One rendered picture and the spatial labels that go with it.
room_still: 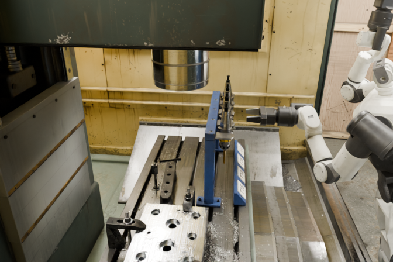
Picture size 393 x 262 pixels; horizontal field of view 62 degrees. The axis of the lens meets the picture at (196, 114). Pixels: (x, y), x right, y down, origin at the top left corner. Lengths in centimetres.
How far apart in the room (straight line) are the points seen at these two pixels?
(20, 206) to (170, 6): 69
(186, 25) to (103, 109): 152
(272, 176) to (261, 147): 21
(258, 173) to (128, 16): 134
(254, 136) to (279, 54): 52
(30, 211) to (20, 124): 27
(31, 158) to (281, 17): 141
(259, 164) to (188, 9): 134
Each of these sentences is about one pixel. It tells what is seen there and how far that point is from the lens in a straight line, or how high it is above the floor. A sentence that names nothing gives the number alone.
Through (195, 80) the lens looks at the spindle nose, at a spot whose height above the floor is 152.
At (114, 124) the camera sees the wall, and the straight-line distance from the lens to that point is 223.
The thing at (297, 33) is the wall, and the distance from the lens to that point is 194.
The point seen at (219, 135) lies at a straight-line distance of 122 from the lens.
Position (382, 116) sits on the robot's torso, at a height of 132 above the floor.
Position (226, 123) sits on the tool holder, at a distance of 124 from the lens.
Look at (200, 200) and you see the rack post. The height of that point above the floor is 91.
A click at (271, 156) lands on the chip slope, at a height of 77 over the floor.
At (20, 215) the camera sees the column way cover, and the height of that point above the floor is 115.
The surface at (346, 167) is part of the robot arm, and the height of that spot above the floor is 113.
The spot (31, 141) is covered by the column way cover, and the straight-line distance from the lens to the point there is 106.
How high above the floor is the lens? 178
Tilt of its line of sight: 24 degrees down
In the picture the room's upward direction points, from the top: straight up
